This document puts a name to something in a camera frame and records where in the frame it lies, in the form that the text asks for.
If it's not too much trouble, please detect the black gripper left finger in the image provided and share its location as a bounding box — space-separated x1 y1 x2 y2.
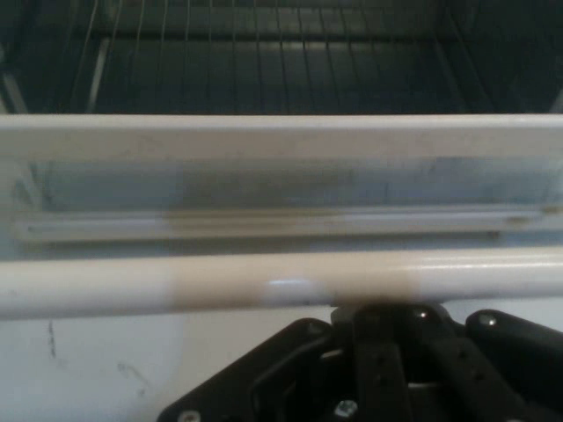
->
157 302 414 422

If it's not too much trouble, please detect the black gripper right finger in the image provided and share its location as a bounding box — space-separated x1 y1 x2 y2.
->
395 302 563 422

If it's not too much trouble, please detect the white glass oven door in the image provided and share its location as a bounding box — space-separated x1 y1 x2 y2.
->
0 112 563 323

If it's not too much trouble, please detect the white toaster oven body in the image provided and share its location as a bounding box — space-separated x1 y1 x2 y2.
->
0 0 563 117

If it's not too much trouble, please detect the wire oven rack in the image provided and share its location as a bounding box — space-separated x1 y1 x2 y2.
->
56 0 489 115

